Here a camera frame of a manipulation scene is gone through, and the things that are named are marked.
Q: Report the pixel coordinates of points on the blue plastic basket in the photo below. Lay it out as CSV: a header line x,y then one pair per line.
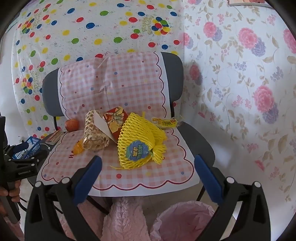
x,y
32,141

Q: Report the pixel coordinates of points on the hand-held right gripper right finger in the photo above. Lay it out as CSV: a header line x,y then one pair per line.
x,y
208,179

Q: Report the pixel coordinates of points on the pink trash bag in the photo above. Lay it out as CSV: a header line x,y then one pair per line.
x,y
185,220

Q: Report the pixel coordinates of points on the white paper sheet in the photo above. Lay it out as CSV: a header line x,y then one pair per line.
x,y
100,124

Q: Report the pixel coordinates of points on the grey office chair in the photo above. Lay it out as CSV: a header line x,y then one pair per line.
x,y
172,69

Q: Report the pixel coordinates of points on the small orange wrapper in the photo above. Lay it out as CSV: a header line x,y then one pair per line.
x,y
78,147

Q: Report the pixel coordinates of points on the red snack box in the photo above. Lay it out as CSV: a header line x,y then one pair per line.
x,y
115,120

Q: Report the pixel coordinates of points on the floral print wall sheet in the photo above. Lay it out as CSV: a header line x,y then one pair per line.
x,y
231,69

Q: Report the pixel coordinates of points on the red apple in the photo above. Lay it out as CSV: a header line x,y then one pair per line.
x,y
72,125

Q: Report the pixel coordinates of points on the dark round side table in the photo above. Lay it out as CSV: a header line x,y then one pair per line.
x,y
47,144

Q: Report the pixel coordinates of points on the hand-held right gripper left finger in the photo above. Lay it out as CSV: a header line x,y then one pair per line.
x,y
89,179

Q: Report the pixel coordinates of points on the brown cardboard piece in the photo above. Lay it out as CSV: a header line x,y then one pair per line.
x,y
56,136

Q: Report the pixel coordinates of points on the yellow foam fruit net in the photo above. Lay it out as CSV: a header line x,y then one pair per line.
x,y
134,134

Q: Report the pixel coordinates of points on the gold dotted bag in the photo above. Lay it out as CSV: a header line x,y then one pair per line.
x,y
93,139

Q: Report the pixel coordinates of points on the pink fluffy rug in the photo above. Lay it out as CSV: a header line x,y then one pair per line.
x,y
124,220

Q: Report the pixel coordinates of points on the balloon print wall sheet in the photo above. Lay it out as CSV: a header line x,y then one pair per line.
x,y
92,34

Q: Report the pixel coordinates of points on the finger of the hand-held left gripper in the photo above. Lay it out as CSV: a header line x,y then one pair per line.
x,y
34,158
20,148

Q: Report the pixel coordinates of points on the pink checked chair cover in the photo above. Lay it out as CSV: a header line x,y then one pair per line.
x,y
115,81

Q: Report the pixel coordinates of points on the person's left hand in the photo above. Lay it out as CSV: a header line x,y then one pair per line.
x,y
13,195

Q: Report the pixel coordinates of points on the yellow snack packet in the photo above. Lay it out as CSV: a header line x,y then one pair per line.
x,y
164,122

